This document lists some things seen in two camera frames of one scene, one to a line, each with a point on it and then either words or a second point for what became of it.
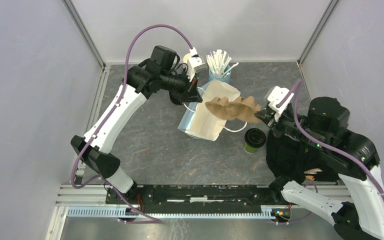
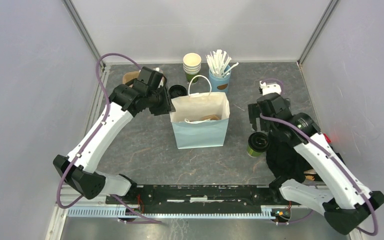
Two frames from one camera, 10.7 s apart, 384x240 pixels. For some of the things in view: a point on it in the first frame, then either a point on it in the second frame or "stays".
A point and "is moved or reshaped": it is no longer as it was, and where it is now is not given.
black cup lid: x=255 y=137 is moved or reshaped
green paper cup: x=249 y=149 is moved or reshaped
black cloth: x=293 y=160 stays
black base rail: x=196 y=199 stays
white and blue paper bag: x=199 y=121 is moved or reshaped
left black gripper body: x=183 y=92 to x=160 y=102
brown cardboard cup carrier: x=243 y=109 to x=214 y=117
